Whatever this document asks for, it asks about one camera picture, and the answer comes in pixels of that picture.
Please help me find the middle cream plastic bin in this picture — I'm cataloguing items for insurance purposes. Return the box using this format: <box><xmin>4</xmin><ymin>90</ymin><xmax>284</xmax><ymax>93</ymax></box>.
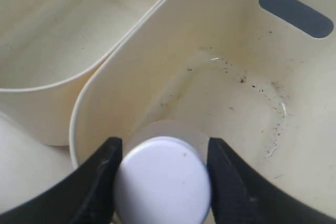
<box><xmin>1</xmin><ymin>0</ymin><xmax>161</xmax><ymax>146</ymax></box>

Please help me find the right cream plastic bin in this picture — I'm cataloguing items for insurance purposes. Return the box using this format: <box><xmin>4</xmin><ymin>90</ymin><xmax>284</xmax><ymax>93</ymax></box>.
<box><xmin>68</xmin><ymin>0</ymin><xmax>336</xmax><ymax>224</ymax></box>

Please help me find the cream plastic bin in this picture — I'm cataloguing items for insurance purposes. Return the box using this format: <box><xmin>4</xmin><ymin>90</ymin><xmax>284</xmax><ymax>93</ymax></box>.
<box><xmin>1</xmin><ymin>0</ymin><xmax>161</xmax><ymax>146</ymax></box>
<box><xmin>68</xmin><ymin>0</ymin><xmax>336</xmax><ymax>224</ymax></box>

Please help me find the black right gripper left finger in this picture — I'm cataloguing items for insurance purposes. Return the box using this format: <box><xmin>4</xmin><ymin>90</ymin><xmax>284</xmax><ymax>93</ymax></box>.
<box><xmin>1</xmin><ymin>137</ymin><xmax>122</xmax><ymax>223</ymax></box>

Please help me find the clear plastic bottle white cap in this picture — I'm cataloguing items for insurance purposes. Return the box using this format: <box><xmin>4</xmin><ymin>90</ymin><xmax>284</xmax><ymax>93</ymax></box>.
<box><xmin>113</xmin><ymin>120</ymin><xmax>211</xmax><ymax>223</ymax></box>

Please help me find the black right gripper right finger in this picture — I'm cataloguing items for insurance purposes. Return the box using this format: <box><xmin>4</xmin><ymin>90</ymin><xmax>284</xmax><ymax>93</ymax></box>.
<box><xmin>207</xmin><ymin>137</ymin><xmax>335</xmax><ymax>223</ymax></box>

